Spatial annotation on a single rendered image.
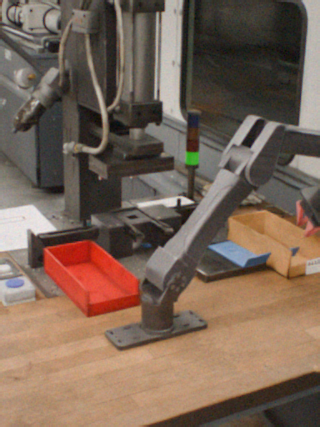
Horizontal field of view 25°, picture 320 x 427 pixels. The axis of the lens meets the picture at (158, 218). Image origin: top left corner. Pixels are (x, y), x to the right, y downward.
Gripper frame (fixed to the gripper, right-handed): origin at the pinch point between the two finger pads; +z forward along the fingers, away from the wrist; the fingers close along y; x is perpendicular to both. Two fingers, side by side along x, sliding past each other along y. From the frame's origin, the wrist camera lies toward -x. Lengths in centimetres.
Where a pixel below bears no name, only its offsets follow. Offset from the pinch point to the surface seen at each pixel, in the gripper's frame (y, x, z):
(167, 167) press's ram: 26.1, 23.8, 3.7
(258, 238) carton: 4.7, 6.6, 8.2
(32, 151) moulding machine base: 239, -44, 241
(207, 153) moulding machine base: 75, -34, 61
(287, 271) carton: -7.3, 6.4, 5.1
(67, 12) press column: 71, 36, -7
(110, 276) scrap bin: 5.9, 43.7, 14.7
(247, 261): -2.0, 14.3, 6.2
